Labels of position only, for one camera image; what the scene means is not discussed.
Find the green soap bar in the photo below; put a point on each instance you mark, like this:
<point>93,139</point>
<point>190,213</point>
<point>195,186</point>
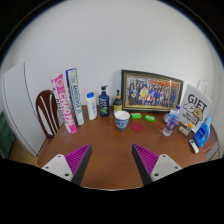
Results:
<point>149,118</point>
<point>136,115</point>

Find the framed group picture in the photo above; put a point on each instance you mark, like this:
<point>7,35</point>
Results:
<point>151,90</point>

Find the colourful puzzle cube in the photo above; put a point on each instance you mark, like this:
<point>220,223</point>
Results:
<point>189,127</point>

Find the small white remote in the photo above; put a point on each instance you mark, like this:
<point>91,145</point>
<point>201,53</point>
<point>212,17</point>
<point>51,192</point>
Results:
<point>194,146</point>

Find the dark blue pump bottle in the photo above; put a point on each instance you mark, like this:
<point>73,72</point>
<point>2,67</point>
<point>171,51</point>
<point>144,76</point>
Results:
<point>104,105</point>

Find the white green tube box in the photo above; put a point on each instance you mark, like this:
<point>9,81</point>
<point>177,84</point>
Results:
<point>75,96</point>

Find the white printed gift bag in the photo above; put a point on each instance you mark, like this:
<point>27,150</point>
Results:
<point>196,106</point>

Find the white refrigerator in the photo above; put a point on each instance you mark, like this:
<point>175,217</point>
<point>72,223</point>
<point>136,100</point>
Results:
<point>23,110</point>

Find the blue tissue pack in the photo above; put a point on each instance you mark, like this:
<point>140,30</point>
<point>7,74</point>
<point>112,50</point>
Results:
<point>165,117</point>

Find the white blue-capped bottle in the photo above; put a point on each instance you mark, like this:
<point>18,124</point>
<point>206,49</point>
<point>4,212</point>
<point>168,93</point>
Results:
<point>92,108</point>

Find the clear purple-capped water bottle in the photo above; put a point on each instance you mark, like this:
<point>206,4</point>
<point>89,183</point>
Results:
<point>169,125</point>

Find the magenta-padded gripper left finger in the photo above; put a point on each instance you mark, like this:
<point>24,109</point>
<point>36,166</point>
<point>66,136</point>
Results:
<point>77,156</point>

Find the pink tube box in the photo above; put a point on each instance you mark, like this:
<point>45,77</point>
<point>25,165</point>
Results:
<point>63,103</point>

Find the dark wooden chair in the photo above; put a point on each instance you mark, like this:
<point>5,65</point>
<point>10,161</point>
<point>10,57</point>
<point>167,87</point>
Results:
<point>42,113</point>

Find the dark amber pump bottle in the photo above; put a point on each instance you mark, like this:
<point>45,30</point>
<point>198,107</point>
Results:
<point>117,105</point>

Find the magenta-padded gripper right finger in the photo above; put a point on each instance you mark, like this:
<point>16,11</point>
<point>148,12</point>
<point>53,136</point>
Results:
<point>146,156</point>

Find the flat round red coaster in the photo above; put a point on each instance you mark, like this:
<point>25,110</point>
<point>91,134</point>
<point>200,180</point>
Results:
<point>137,127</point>

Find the blue detergent bottle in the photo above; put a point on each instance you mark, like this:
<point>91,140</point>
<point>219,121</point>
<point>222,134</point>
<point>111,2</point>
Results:
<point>202,135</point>

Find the small patterned packet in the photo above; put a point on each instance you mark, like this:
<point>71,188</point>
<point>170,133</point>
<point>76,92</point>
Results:
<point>183,130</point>

